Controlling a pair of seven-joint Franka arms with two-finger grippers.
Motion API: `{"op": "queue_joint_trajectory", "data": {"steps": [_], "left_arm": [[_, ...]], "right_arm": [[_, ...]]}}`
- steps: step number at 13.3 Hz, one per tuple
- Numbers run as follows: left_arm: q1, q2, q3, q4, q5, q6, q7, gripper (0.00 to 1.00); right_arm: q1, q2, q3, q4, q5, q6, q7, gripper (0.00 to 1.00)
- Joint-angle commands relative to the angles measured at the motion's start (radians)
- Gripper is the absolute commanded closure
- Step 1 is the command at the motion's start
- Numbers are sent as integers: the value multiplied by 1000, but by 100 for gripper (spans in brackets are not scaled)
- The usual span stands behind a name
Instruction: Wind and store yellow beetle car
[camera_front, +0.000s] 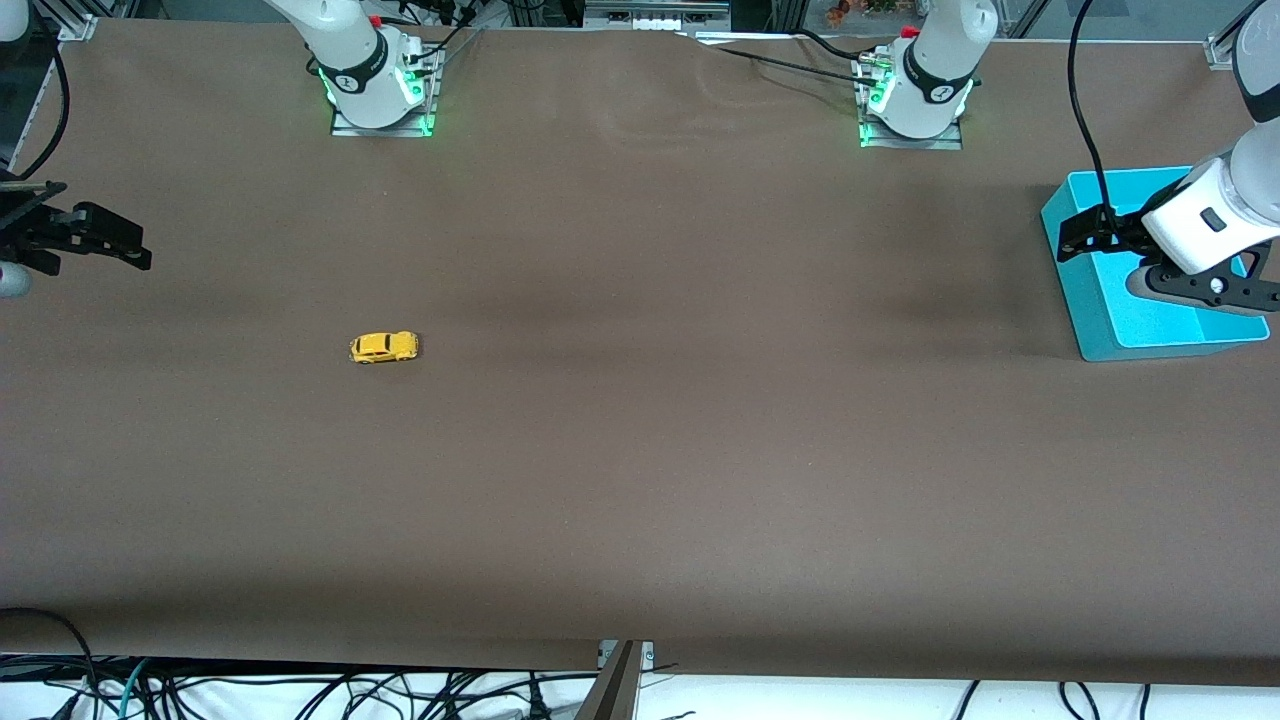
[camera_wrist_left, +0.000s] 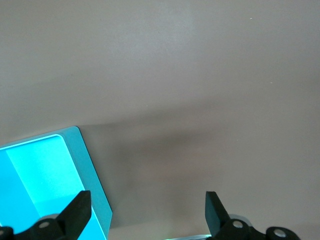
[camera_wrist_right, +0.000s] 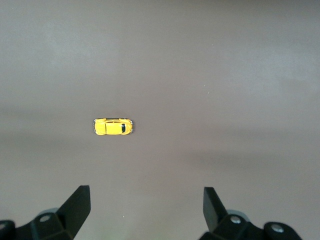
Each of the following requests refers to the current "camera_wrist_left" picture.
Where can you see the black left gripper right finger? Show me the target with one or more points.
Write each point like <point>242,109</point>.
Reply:
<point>215,215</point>

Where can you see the turquoise plastic bin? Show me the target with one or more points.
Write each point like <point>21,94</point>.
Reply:
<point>50,170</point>

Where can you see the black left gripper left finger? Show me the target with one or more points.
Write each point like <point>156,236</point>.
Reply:
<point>75,215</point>

